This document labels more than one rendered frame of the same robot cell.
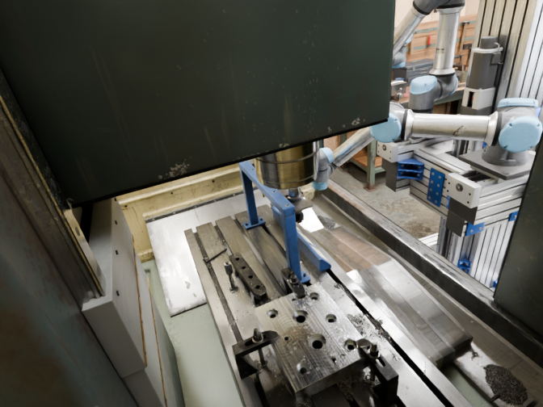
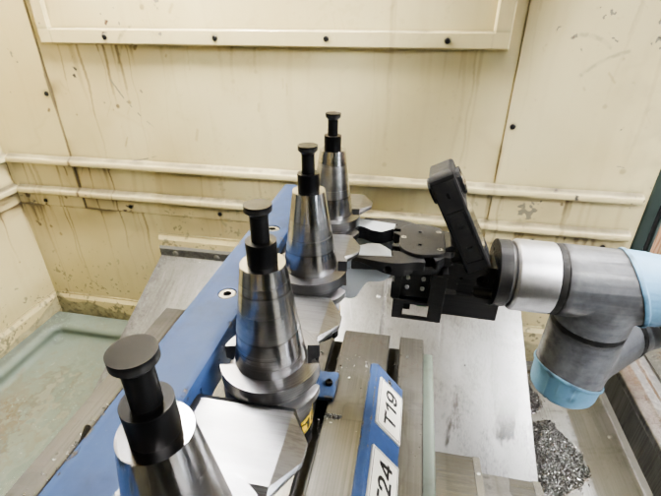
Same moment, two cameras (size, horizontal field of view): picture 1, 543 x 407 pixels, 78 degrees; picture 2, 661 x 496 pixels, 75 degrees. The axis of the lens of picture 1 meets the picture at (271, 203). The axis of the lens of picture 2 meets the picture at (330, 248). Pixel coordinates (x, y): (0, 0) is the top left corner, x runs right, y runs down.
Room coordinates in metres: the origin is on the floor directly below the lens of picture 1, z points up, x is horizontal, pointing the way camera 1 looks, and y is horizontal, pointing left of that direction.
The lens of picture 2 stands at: (0.94, -0.18, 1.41)
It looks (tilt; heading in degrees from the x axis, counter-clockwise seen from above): 29 degrees down; 30
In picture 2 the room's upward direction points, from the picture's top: straight up
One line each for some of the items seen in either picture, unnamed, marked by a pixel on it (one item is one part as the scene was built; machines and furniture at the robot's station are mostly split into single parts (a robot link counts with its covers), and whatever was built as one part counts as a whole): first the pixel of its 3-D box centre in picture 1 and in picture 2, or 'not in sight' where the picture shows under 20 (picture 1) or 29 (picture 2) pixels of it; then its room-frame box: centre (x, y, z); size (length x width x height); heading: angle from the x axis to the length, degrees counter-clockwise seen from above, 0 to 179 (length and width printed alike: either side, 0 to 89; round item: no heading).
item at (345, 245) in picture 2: not in sight; (324, 247); (1.25, 0.01, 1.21); 0.07 x 0.05 x 0.01; 109
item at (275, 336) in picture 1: (257, 348); not in sight; (0.60, 0.10, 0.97); 0.13 x 0.03 x 0.15; 109
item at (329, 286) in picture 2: not in sight; (311, 277); (1.20, -0.01, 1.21); 0.06 x 0.06 x 0.03
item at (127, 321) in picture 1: (139, 312); not in sight; (0.62, 0.37, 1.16); 0.48 x 0.05 x 0.51; 19
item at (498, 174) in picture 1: (506, 164); not in sight; (1.16, -0.94, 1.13); 0.36 x 0.22 x 0.06; 104
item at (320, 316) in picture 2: not in sight; (294, 317); (1.15, -0.03, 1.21); 0.07 x 0.05 x 0.01; 109
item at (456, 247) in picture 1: (457, 204); not in sight; (1.42, -0.95, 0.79); 0.13 x 0.09 x 0.86; 14
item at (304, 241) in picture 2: not in sight; (309, 228); (1.20, -0.01, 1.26); 0.04 x 0.04 x 0.07
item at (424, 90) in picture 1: (423, 92); not in sight; (1.64, -0.81, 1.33); 0.13 x 0.12 x 0.14; 118
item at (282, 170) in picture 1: (286, 153); not in sight; (0.76, -0.05, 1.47); 0.16 x 0.16 x 0.12
